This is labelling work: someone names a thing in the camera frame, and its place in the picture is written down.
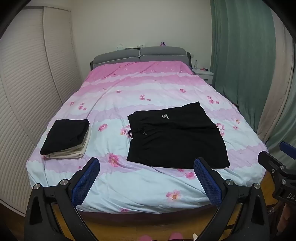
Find white louvered wardrobe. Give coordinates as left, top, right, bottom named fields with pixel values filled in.
left=0, top=6, right=82, bottom=214

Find white nightstand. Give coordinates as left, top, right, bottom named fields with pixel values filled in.
left=193, top=68, right=214, bottom=84

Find pink floral blanket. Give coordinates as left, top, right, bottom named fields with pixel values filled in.
left=26, top=60, right=270, bottom=213

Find grey padded headboard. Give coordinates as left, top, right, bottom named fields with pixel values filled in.
left=90, top=46, right=194, bottom=71

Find beige curtain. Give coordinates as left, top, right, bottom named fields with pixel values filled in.
left=256, top=14, right=295, bottom=142

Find folded black pants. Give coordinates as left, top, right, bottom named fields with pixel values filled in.
left=39, top=119, right=90, bottom=155

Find black pants with drawstring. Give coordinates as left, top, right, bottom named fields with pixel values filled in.
left=126, top=101, right=231, bottom=168

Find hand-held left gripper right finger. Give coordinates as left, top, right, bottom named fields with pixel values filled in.
left=194, top=157, right=278, bottom=241

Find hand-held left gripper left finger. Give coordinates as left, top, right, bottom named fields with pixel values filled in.
left=24, top=157, right=101, bottom=241

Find person's right hand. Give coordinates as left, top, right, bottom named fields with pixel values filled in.
left=282, top=204, right=292, bottom=229

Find dark wooden bed frame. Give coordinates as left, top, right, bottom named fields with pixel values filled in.
left=76, top=203, right=221, bottom=226

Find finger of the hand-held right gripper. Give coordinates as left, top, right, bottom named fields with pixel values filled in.
left=279, top=141, right=296, bottom=161
left=258, top=151, right=287, bottom=178

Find folded beige pants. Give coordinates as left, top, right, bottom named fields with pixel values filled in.
left=45, top=128, right=91, bottom=159

